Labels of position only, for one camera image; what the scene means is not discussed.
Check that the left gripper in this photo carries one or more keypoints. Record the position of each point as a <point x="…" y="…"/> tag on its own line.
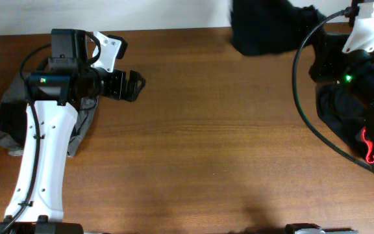
<point x="119" y="84"/>

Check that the black Nike t-shirt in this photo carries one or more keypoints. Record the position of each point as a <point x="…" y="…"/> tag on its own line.
<point x="262" y="27"/>

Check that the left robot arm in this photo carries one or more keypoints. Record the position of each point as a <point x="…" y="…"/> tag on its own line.
<point x="81" y="65"/>

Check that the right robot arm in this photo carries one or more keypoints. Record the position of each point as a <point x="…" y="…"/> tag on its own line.
<point x="352" y="70"/>

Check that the black folded shirt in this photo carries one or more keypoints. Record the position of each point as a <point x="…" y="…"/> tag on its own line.
<point x="13" y="122"/>

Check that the black and red garment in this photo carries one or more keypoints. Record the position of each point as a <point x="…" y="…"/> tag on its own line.
<point x="343" y="114"/>

